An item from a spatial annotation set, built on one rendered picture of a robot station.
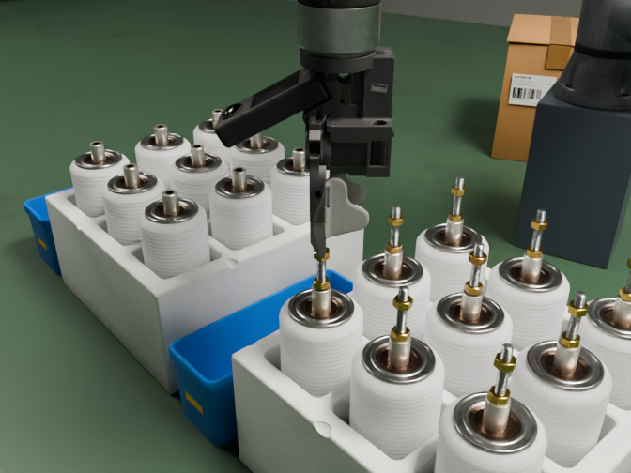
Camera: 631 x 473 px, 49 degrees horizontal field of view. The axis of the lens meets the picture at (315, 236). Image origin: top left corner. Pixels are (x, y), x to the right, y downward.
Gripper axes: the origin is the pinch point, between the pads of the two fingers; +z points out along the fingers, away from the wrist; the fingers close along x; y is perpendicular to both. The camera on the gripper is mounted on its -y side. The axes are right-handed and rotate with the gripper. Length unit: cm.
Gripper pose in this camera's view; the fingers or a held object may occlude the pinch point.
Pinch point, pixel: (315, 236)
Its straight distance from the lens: 73.5
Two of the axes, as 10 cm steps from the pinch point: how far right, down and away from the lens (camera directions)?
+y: 10.0, 0.1, -0.1
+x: 0.1, -5.0, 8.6
